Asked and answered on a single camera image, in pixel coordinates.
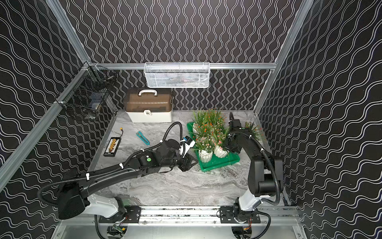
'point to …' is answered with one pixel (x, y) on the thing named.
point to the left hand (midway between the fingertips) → (196, 158)
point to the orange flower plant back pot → (203, 129)
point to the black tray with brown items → (112, 148)
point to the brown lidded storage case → (148, 105)
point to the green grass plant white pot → (200, 118)
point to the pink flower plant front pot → (220, 131)
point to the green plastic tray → (217, 163)
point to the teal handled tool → (143, 137)
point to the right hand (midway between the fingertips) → (229, 147)
